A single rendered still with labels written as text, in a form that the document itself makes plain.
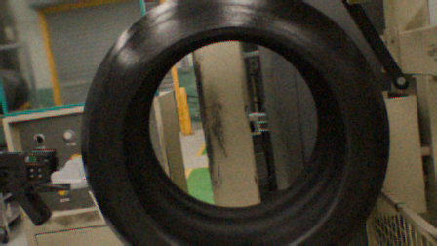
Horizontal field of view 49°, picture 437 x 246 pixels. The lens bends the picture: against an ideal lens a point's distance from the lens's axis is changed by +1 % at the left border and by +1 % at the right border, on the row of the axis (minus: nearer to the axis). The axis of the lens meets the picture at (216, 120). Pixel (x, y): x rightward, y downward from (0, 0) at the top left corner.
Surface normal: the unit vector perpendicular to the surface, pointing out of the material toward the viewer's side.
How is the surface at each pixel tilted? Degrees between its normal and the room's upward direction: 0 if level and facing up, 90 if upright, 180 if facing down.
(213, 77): 90
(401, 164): 90
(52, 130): 90
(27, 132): 90
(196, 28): 79
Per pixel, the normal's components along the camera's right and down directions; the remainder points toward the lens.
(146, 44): -0.15, -0.02
